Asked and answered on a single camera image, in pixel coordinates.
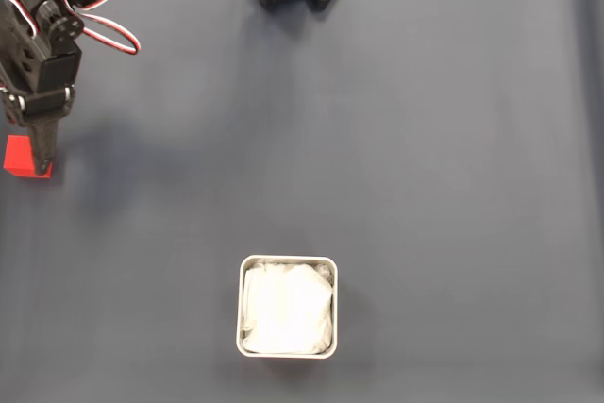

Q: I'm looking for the square beige box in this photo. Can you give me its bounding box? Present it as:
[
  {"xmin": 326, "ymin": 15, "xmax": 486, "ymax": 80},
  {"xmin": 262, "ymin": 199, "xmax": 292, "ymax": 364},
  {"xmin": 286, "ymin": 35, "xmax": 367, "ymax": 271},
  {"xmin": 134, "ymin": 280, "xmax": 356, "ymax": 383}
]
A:
[{"xmin": 235, "ymin": 254, "xmax": 339, "ymax": 360}]

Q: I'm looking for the red white black servo wire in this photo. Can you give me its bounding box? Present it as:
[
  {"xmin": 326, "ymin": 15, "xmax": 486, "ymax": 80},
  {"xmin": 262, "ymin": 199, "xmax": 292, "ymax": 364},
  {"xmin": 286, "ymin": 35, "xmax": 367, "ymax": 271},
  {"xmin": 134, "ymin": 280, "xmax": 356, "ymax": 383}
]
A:
[
  {"xmin": 60, "ymin": 0, "xmax": 143, "ymax": 58},
  {"xmin": 0, "ymin": 0, "xmax": 40, "ymax": 39}
]

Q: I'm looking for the red cube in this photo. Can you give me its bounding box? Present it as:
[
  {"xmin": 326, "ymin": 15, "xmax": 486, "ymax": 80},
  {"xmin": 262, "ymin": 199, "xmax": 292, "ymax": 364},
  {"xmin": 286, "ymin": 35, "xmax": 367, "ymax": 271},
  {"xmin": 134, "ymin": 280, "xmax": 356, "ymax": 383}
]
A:
[{"xmin": 3, "ymin": 134, "xmax": 54, "ymax": 179}]

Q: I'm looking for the white tissue paper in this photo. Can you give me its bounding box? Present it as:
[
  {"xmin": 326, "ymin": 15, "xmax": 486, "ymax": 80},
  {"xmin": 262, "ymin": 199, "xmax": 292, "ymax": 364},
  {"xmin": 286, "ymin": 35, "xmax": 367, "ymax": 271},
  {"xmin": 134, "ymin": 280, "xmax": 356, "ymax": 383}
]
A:
[{"xmin": 242, "ymin": 259, "xmax": 335, "ymax": 356}]

